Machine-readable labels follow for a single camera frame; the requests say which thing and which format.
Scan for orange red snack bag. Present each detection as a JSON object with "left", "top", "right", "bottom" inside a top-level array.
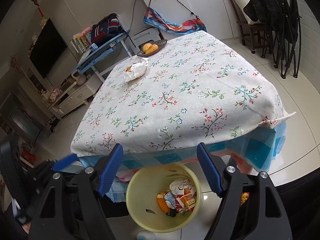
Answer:
[{"left": 173, "top": 188, "right": 196, "bottom": 215}]

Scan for blue milk carton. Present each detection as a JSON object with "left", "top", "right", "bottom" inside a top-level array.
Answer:
[{"left": 164, "top": 191, "right": 176, "bottom": 209}]

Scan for curled orange peel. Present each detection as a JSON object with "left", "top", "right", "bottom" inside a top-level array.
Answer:
[{"left": 156, "top": 192, "right": 170, "bottom": 213}]

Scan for white paper wrapper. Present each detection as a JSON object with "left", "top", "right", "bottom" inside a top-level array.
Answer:
[{"left": 124, "top": 58, "right": 149, "bottom": 82}]

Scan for yellow trash bin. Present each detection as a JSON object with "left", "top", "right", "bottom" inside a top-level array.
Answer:
[{"left": 126, "top": 163, "right": 203, "bottom": 233}]

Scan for white tv cabinet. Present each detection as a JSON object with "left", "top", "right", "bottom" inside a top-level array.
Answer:
[{"left": 48, "top": 77, "right": 101, "bottom": 119}]

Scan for pink kettlebell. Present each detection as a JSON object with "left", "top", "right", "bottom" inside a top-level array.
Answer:
[{"left": 71, "top": 69, "right": 87, "bottom": 86}]

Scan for floral white tablecloth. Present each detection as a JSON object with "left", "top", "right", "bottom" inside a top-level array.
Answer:
[{"left": 71, "top": 31, "right": 291, "bottom": 156}]

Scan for blue study desk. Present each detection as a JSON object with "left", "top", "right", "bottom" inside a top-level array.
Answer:
[{"left": 71, "top": 33, "right": 132, "bottom": 83}]

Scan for row of books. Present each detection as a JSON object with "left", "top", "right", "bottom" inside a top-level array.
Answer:
[{"left": 70, "top": 33, "right": 92, "bottom": 54}]

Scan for woven wicker fruit basket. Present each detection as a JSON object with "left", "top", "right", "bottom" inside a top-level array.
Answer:
[{"left": 137, "top": 40, "right": 168, "bottom": 57}]

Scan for upper yellow mango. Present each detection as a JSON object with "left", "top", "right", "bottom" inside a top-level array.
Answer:
[{"left": 142, "top": 43, "right": 152, "bottom": 53}]

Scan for yellow mango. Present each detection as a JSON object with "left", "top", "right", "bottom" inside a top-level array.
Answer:
[
  {"left": 145, "top": 44, "right": 158, "bottom": 55},
  {"left": 142, "top": 43, "right": 152, "bottom": 53}
]

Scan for lower yellow mango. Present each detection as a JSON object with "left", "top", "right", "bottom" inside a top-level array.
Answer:
[{"left": 145, "top": 44, "right": 158, "bottom": 55}]

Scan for dark striped backpack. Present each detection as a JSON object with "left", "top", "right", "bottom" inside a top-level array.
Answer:
[{"left": 91, "top": 13, "right": 125, "bottom": 47}]

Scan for white air purifier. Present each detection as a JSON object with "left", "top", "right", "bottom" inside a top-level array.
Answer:
[{"left": 130, "top": 27, "right": 161, "bottom": 54}]

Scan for colorful hanging fabric bag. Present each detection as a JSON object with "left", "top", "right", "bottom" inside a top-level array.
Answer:
[{"left": 143, "top": 7, "right": 208, "bottom": 36}]

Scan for wooden chair with cushion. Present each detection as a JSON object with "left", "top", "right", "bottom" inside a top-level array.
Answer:
[{"left": 229, "top": 0, "right": 264, "bottom": 54}]

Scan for black folding chairs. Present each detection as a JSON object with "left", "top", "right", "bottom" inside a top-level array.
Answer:
[{"left": 244, "top": 0, "right": 302, "bottom": 79}]

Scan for white tall cabinet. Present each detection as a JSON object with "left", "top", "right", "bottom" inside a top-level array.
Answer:
[{"left": 143, "top": 0, "right": 240, "bottom": 40}]

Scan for black wall television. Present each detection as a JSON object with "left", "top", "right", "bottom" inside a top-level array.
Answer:
[{"left": 29, "top": 18, "right": 68, "bottom": 78}]

